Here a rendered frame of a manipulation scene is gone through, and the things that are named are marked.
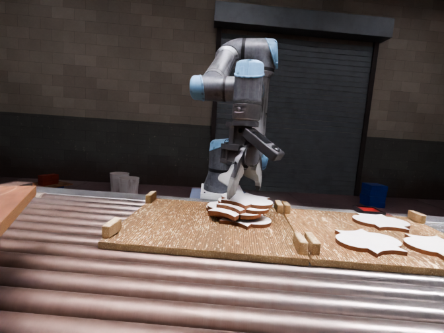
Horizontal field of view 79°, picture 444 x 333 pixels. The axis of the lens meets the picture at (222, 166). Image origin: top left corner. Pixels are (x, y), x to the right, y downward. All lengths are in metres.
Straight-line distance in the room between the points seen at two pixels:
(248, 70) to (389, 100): 5.96
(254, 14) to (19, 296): 5.33
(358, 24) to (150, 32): 3.83
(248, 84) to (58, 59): 5.63
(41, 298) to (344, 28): 5.83
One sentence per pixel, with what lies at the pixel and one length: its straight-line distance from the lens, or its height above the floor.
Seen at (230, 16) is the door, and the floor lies 3.18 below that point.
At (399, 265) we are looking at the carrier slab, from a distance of 0.64.
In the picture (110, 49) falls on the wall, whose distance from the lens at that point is 5.88.
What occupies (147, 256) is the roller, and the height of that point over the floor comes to 0.92.
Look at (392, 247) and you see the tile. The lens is 0.69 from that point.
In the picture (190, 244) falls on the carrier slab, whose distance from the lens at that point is 0.56.
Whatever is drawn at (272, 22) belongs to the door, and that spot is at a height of 3.15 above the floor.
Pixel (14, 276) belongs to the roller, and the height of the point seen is 0.92.
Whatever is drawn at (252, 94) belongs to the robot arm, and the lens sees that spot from 0.70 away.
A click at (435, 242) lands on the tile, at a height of 0.95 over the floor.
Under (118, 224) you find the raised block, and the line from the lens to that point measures 0.63.
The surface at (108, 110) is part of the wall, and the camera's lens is 5.73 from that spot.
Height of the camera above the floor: 1.16
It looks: 7 degrees down
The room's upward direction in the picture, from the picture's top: 4 degrees clockwise
